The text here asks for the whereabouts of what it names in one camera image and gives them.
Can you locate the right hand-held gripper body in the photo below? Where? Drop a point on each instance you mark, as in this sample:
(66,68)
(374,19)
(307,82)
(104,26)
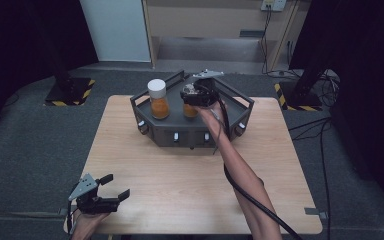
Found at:
(204,91)

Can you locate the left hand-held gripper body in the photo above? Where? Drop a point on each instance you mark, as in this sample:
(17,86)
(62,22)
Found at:
(95,201)

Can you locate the silver lid spice jar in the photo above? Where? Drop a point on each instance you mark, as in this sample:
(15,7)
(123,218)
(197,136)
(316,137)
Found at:
(190,111)

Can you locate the dark grey corner rack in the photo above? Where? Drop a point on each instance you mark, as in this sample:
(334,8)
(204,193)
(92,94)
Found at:
(180,123)

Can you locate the white lid spice jar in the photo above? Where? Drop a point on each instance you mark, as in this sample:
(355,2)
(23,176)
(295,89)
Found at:
(158,100)

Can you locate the person's left hand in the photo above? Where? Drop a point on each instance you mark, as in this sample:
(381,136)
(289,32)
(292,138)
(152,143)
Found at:
(86,225)

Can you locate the person's right hand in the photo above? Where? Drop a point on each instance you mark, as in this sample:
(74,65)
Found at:
(211,116)

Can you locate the striped black stand base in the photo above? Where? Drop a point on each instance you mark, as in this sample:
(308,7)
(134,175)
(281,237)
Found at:
(300,100)
(76,91)

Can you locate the white panel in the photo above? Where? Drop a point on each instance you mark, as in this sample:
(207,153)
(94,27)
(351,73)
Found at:
(116,30)

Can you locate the black curtain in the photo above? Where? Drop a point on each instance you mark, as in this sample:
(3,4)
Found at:
(20,50)
(366,83)

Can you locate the grey tape strip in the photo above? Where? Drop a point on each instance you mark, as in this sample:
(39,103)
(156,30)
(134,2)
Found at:
(316,212)

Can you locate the black stand post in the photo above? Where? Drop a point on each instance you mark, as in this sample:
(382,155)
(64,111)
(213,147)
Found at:
(61,73)
(308,81)

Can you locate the white wall socket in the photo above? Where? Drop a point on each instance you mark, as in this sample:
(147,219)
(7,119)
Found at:
(273,4)

